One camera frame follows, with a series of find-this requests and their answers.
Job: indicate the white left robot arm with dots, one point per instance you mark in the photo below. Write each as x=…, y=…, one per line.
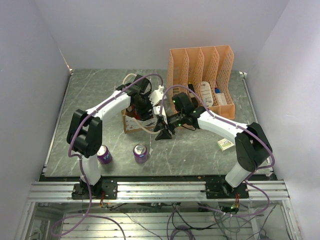
x=85, y=134

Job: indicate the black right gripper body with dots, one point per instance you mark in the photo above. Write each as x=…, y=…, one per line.
x=175, y=120

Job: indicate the aluminium rail frame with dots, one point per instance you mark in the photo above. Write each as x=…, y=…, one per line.
x=154, y=192

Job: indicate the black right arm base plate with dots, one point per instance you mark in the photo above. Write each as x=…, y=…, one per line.
x=222, y=190

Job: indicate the small green white box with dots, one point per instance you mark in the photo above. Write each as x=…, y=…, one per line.
x=225, y=144

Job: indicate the orange plastic file organizer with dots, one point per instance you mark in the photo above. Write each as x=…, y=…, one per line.
x=206, y=71

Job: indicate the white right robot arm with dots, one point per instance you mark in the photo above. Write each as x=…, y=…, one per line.
x=251, y=144

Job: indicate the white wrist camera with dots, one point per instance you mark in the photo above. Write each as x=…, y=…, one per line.
x=156, y=96
x=157, y=111

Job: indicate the white labelled packet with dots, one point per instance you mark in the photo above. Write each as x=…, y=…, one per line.
x=206, y=94

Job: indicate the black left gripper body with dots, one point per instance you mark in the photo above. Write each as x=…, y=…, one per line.
x=144, y=107

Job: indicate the canvas jute cat-print bag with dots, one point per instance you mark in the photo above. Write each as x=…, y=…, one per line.
x=130, y=124

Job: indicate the purple soda can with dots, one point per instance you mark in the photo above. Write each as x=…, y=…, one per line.
x=104, y=155
x=140, y=153

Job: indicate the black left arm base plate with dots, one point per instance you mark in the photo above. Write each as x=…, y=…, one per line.
x=103, y=189

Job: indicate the white blue box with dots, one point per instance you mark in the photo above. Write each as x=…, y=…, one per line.
x=220, y=97

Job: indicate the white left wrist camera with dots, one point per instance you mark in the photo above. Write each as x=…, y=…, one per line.
x=156, y=96

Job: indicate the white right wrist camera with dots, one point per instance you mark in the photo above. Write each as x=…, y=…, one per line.
x=157, y=111

